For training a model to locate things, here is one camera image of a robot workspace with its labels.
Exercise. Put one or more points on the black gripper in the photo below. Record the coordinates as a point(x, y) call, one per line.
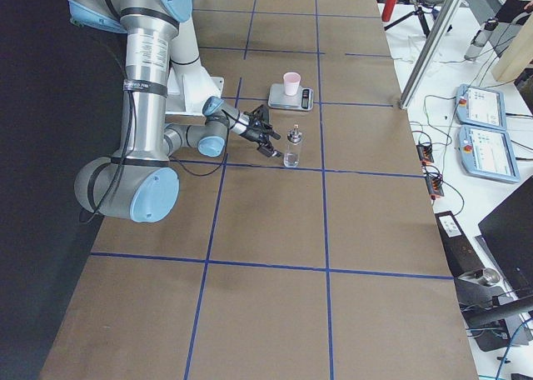
point(251, 133)

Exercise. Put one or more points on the clear glass sauce bottle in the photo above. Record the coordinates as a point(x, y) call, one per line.
point(291, 157)

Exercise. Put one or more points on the pink plastic cup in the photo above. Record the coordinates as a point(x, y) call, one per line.
point(291, 83)

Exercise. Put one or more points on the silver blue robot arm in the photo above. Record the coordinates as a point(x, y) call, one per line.
point(137, 182)

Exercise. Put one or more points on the silver kitchen scale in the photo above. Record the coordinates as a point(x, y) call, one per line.
point(302, 101)

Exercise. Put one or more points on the upper orange black connector box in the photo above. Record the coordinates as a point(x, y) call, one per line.
point(425, 153)

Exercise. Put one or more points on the orange black connector box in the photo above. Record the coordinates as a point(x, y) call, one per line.
point(425, 153)
point(434, 183)

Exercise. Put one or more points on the lower orange black connector box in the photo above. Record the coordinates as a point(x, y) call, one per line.
point(434, 183)

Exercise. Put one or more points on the red cylinder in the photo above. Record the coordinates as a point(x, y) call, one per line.
point(390, 1)

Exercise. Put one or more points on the upper blue teach pendant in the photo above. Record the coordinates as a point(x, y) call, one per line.
point(480, 106)

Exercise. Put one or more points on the blue teach pendant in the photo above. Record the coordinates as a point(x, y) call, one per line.
point(480, 106)
point(487, 153)

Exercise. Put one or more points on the lower blue teach pendant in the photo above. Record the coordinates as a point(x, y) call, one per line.
point(487, 153)

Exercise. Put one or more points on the black box with label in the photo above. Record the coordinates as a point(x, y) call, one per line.
point(460, 255)

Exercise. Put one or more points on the black monitor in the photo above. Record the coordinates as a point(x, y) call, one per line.
point(507, 232)

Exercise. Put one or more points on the wooden beam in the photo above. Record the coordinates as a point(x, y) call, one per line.
point(517, 56)

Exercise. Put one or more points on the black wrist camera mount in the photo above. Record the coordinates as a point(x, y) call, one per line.
point(259, 117)

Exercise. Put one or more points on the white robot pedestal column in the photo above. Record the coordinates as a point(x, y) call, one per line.
point(189, 83)

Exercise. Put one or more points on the aluminium frame post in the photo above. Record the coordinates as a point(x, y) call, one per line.
point(431, 45)

